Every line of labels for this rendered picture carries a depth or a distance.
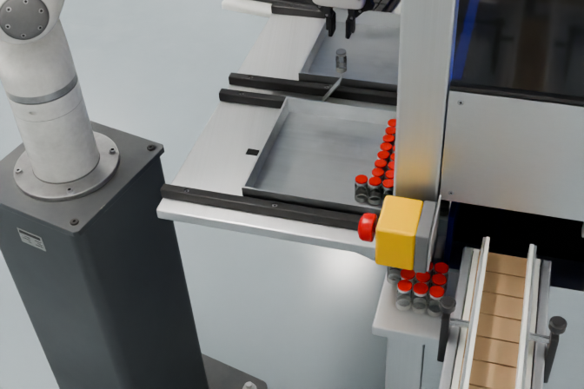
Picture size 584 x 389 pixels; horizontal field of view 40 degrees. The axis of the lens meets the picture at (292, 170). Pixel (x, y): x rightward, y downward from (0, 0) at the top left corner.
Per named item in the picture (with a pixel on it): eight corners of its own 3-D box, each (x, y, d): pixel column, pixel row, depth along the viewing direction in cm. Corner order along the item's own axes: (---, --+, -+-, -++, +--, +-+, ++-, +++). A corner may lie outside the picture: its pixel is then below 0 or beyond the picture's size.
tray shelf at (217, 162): (488, 32, 173) (489, 24, 172) (441, 267, 123) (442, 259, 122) (277, 10, 185) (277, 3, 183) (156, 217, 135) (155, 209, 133)
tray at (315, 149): (467, 135, 144) (469, 120, 142) (447, 236, 125) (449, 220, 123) (287, 111, 152) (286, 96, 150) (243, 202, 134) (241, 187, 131)
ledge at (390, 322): (480, 285, 120) (481, 276, 119) (469, 353, 111) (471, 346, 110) (388, 268, 123) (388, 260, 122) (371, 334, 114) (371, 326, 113)
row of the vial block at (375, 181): (400, 139, 144) (401, 119, 141) (380, 207, 131) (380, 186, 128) (388, 137, 144) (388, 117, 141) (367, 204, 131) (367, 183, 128)
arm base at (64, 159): (-8, 182, 144) (-41, 99, 132) (63, 123, 156) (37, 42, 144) (73, 214, 136) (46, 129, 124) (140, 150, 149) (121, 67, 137)
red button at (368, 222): (388, 230, 114) (388, 209, 111) (382, 250, 111) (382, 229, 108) (361, 226, 115) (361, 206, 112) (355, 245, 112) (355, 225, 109)
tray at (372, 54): (487, 36, 168) (489, 22, 166) (473, 109, 150) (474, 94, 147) (331, 20, 176) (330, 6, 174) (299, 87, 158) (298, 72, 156)
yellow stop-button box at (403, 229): (434, 237, 114) (437, 201, 110) (426, 274, 109) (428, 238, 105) (381, 228, 116) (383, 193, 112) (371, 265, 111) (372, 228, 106)
